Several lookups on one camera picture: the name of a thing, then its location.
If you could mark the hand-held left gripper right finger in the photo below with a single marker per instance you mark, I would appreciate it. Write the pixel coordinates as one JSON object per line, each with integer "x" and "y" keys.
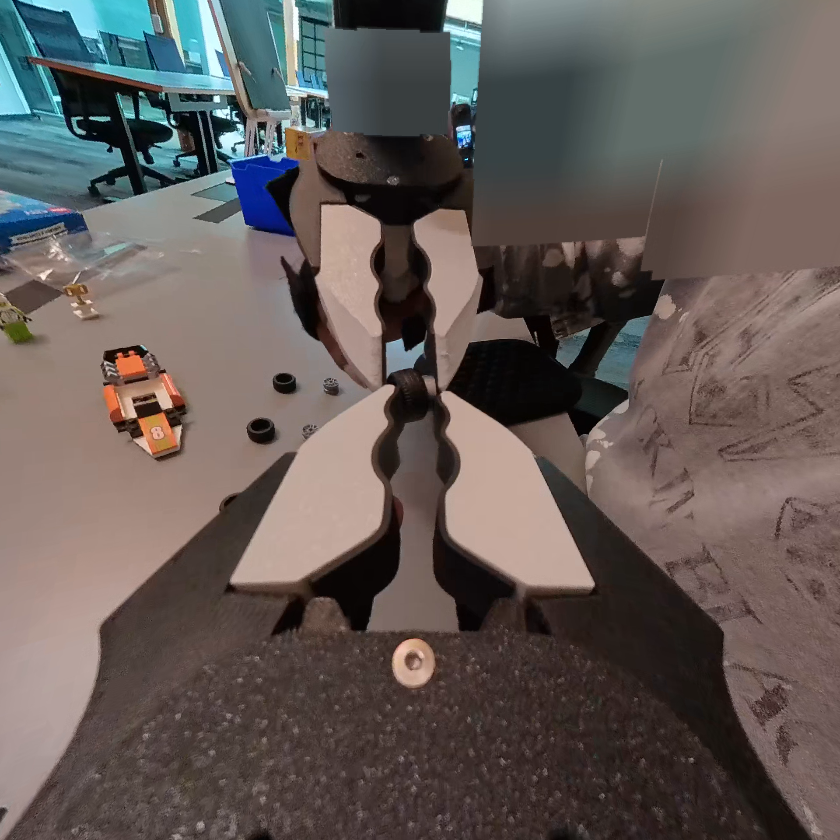
{"x": 519, "y": 519}

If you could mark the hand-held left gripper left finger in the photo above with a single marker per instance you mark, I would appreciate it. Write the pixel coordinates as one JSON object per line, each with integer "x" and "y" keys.
{"x": 315, "y": 519}

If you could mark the orange white lego car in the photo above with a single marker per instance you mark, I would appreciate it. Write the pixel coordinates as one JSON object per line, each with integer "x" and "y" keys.
{"x": 138, "y": 394}

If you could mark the black honeycomb wrist rest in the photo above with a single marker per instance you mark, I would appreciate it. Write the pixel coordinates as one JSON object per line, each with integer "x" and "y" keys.
{"x": 512, "y": 381}

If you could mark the black lego tire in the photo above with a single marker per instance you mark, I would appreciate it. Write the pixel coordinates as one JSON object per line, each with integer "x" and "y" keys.
{"x": 276, "y": 383}
{"x": 251, "y": 431}
{"x": 414, "y": 391}

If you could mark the black office chair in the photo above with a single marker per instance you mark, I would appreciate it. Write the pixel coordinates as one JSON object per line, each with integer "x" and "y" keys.
{"x": 79, "y": 72}
{"x": 164, "y": 53}

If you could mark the dark panel easel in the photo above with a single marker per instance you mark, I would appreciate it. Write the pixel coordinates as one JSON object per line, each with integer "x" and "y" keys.
{"x": 256, "y": 53}

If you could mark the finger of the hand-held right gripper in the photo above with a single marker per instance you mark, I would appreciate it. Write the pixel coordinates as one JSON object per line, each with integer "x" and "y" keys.
{"x": 352, "y": 282}
{"x": 449, "y": 282}

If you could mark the green lego minifigure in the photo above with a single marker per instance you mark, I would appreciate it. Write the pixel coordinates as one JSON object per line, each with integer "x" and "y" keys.
{"x": 13, "y": 322}

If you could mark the clear plastic bag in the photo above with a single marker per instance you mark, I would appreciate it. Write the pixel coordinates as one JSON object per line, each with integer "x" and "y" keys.
{"x": 105, "y": 256}

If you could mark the blue storage bin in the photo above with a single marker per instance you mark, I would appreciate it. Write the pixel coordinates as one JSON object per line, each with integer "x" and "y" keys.
{"x": 263, "y": 190}

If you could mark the long meeting table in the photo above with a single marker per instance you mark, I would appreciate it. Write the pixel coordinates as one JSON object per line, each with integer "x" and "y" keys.
{"x": 131, "y": 76}

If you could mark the gold lego trophy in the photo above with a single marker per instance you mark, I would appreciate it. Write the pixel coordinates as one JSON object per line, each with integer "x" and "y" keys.
{"x": 82, "y": 299}

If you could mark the blue lego box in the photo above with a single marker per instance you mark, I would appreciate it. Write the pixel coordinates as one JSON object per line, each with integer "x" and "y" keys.
{"x": 40, "y": 223}

